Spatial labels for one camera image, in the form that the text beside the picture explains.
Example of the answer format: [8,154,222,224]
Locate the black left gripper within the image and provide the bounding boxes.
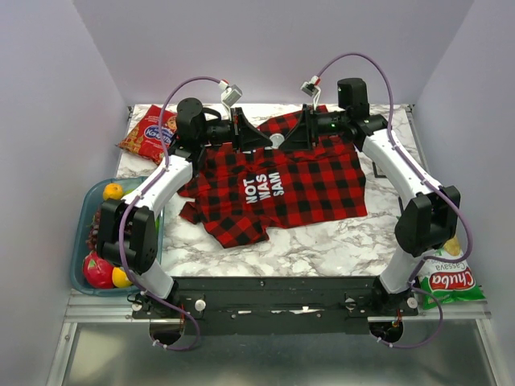
[197,108,273,154]

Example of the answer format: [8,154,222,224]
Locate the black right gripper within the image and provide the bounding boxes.
[278,105,348,152]

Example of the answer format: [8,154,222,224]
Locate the clear round sticker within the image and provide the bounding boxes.
[269,133,285,150]

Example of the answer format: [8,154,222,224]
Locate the red black plaid shirt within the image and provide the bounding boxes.
[179,106,368,249]

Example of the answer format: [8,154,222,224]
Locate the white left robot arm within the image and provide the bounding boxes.
[97,98,272,318]

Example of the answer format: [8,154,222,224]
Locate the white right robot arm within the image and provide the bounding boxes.
[279,78,460,315]

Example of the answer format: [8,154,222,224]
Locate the red candy bag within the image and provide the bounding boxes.
[117,105,176,165]

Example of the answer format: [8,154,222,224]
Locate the orange mandarin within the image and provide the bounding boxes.
[102,183,124,200]

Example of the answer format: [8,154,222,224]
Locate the teal plastic fruit tray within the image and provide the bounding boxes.
[70,176,146,298]

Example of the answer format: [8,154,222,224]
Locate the dark red grapes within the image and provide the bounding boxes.
[86,207,101,251]

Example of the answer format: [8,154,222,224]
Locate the yellow lemon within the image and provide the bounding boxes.
[112,267,133,288]

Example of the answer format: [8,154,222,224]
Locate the red dragon fruit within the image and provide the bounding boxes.
[82,251,114,290]

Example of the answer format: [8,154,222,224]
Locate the green chips bag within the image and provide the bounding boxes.
[418,236,486,310]

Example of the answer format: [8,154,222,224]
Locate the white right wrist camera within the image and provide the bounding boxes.
[300,76,321,109]

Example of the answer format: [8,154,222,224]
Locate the black wire stand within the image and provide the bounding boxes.
[372,162,386,179]

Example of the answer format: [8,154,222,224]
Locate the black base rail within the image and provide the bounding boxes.
[131,277,418,336]

